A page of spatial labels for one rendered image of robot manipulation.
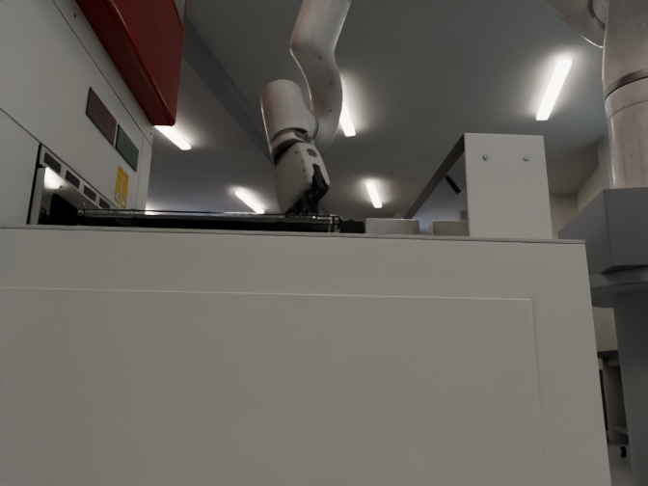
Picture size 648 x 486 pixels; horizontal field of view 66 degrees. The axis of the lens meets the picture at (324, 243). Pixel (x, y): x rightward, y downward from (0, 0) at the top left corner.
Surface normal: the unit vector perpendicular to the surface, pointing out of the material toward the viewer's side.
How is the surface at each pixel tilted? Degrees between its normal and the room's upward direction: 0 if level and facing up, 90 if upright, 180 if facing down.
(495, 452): 90
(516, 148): 90
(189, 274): 90
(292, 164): 89
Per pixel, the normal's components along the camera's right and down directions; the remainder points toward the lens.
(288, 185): -0.79, -0.08
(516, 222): 0.05, -0.23
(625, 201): -0.22, -0.23
